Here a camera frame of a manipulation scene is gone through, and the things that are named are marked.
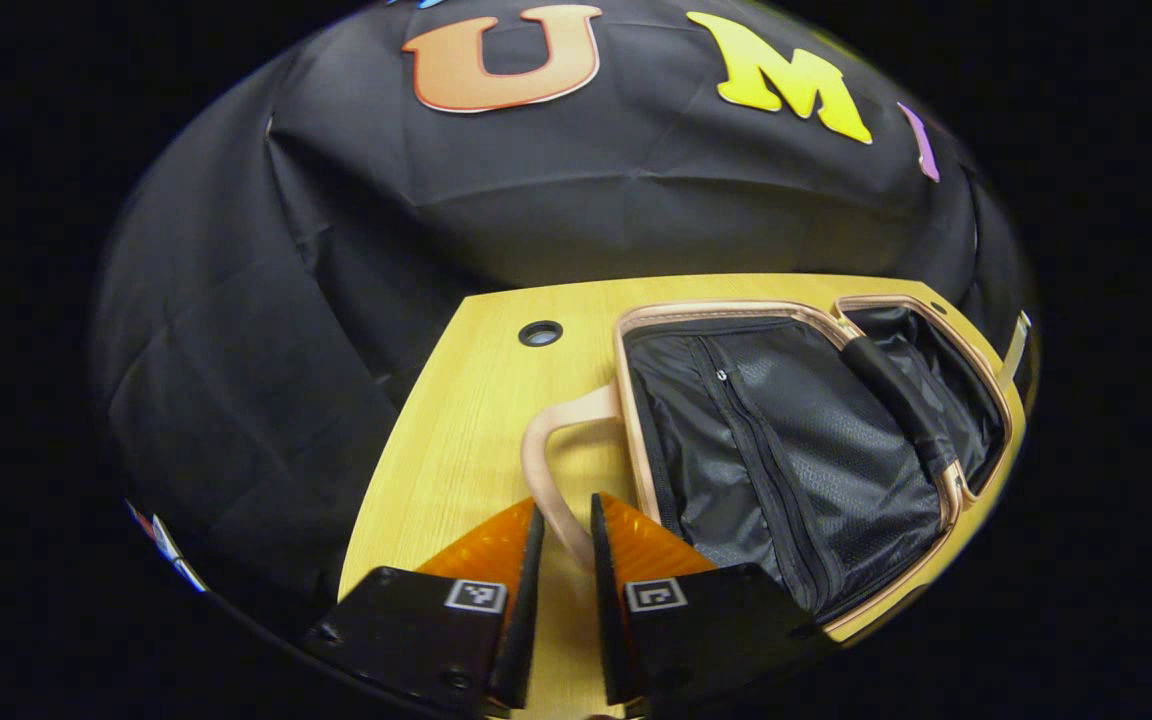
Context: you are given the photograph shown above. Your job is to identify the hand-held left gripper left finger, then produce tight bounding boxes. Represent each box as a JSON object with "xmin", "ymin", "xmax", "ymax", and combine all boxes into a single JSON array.
[{"xmin": 301, "ymin": 500, "xmax": 548, "ymax": 716}]

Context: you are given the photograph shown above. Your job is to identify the black backdrop cloth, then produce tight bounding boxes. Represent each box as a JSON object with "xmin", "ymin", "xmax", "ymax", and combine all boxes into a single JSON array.
[{"xmin": 91, "ymin": 0, "xmax": 1037, "ymax": 641}]

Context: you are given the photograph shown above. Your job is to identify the colourful printed board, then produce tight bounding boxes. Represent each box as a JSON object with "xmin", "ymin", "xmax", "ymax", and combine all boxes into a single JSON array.
[{"xmin": 126, "ymin": 498, "xmax": 209, "ymax": 593}]

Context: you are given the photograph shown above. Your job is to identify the pink suitcase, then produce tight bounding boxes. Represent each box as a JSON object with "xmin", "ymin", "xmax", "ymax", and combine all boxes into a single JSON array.
[{"xmin": 521, "ymin": 293, "xmax": 1034, "ymax": 643}]

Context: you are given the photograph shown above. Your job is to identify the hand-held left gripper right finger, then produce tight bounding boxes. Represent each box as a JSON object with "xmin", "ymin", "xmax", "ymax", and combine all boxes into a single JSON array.
[{"xmin": 590, "ymin": 491, "xmax": 839, "ymax": 709}]

